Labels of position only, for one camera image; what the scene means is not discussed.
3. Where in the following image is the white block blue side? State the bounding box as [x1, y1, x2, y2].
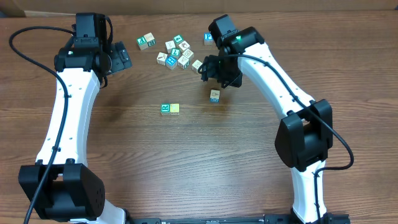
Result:
[210, 90, 220, 103]

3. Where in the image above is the white hammer picture block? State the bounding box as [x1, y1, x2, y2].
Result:
[157, 52, 168, 65]

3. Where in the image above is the white acorn picture block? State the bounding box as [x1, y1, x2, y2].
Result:
[178, 40, 190, 52]

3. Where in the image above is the white block with 2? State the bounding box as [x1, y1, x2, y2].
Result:
[144, 32, 156, 47]

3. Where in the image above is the blue P wooden block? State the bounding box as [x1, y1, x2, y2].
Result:
[203, 32, 213, 45]

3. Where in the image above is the green L wooden block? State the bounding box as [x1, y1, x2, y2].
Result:
[170, 48, 181, 60]

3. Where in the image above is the white pineapple wooden block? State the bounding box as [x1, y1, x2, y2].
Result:
[192, 60, 203, 73]

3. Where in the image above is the green letter wooden block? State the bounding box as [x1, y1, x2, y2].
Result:
[136, 36, 149, 50]

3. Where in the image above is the yellow G wooden block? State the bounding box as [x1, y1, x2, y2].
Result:
[170, 103, 180, 115]

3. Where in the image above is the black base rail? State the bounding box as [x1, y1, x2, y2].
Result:
[132, 213, 351, 224]

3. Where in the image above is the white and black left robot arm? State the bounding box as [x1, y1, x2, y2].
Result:
[18, 42, 132, 223]

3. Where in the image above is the white pretzel picture block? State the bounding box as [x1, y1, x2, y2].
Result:
[183, 49, 194, 60]

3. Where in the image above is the green top wooden block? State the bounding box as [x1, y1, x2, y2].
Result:
[173, 34, 184, 45]

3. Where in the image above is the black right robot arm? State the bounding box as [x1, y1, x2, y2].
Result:
[200, 24, 333, 223]

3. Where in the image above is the green R wooden block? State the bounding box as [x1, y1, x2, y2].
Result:
[160, 103, 170, 115]

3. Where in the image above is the blue H wooden block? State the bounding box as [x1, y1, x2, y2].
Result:
[165, 56, 177, 70]

